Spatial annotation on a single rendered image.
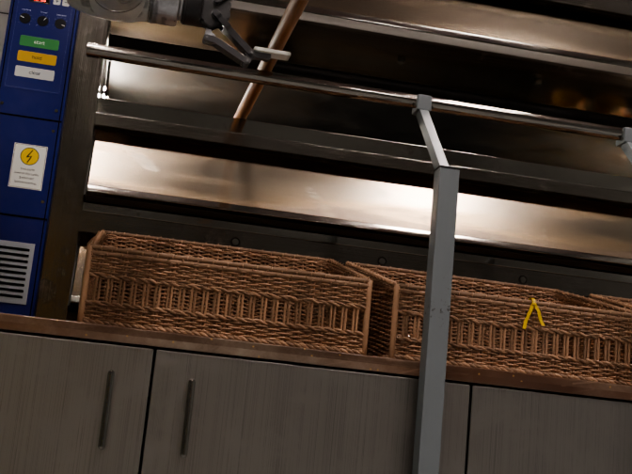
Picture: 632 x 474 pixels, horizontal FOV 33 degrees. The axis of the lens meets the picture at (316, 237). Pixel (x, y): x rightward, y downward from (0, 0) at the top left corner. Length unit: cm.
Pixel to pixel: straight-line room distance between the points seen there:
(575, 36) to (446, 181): 101
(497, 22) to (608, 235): 63
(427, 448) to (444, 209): 45
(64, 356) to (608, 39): 173
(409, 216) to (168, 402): 95
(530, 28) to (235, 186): 91
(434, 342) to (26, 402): 74
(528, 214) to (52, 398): 136
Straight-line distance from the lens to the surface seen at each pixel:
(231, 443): 200
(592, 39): 302
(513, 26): 294
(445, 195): 208
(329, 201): 265
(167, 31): 271
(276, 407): 201
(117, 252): 207
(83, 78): 267
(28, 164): 259
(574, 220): 286
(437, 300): 204
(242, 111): 262
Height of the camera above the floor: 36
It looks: 12 degrees up
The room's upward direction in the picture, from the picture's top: 6 degrees clockwise
